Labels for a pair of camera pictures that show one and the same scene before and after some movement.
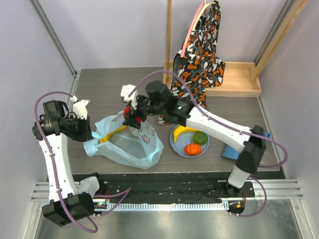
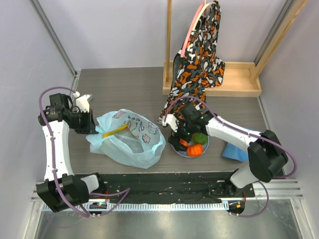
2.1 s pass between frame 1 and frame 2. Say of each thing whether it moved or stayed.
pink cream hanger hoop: stayed
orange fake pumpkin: stayed
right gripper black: moved
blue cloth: stayed
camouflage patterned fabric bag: stayed
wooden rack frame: stayed
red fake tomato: moved
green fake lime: stayed
